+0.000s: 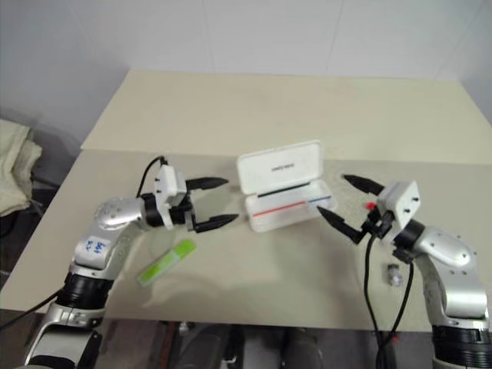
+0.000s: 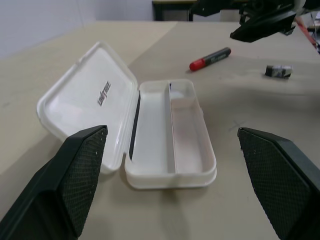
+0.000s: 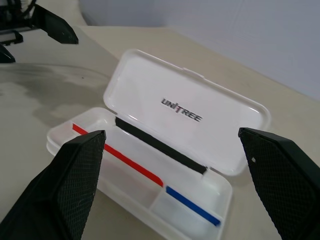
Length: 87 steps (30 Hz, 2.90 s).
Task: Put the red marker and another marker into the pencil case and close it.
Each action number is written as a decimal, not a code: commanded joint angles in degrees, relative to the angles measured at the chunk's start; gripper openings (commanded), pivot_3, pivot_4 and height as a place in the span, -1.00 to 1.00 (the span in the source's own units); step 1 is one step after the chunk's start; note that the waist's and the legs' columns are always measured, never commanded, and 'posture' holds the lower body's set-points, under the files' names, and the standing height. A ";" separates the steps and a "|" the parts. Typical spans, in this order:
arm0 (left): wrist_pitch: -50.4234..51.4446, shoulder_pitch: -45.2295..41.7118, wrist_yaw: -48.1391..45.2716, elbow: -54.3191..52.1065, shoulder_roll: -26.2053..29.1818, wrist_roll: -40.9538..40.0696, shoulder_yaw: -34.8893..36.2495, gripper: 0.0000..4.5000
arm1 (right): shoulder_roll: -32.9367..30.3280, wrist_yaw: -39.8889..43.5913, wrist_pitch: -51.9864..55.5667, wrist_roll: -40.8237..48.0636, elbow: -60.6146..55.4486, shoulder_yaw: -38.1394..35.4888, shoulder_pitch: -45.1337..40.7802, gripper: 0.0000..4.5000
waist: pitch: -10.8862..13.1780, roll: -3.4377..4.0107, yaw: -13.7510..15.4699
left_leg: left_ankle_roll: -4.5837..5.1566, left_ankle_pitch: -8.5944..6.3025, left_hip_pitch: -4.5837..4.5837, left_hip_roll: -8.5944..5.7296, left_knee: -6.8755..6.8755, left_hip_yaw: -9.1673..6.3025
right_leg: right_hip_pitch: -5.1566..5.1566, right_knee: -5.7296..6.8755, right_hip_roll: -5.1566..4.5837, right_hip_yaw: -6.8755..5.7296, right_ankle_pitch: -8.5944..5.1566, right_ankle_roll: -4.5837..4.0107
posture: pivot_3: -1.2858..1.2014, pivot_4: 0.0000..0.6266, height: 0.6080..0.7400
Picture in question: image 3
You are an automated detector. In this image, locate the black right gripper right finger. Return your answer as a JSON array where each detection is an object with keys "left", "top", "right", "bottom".
[{"left": 237, "top": 126, "right": 320, "bottom": 240}]

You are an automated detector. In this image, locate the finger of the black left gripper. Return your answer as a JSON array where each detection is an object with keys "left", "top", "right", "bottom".
[
  {"left": 0, "top": 43, "right": 16, "bottom": 64},
  {"left": 31, "top": 2, "right": 80, "bottom": 45}
]

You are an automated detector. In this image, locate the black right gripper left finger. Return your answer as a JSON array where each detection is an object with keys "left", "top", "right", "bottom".
[{"left": 0, "top": 129, "right": 107, "bottom": 240}]

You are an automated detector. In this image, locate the white plastic pencil case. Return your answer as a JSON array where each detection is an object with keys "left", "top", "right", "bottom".
[{"left": 46, "top": 48, "right": 272, "bottom": 240}]

